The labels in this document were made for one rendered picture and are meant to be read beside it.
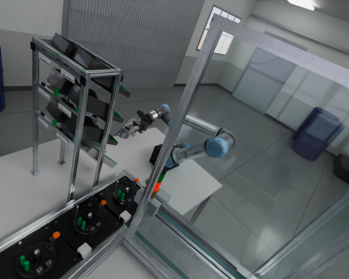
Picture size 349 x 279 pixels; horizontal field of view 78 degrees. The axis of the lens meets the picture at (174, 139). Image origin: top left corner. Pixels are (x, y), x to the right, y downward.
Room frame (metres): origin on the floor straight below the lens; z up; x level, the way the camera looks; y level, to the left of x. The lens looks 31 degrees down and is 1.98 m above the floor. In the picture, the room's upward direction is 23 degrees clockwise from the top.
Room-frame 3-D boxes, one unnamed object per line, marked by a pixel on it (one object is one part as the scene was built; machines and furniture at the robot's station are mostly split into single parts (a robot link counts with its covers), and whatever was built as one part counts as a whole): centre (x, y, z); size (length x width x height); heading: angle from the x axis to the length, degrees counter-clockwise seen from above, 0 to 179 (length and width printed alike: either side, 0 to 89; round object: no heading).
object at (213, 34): (0.65, 0.01, 1.46); 0.03 x 0.03 x 1.00; 69
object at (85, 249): (0.62, 0.23, 1.01); 0.24 x 0.24 x 0.13; 69
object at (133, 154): (1.42, 0.03, 0.84); 0.90 x 0.70 x 0.03; 59
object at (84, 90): (0.88, 0.52, 1.26); 0.36 x 0.21 x 0.80; 69
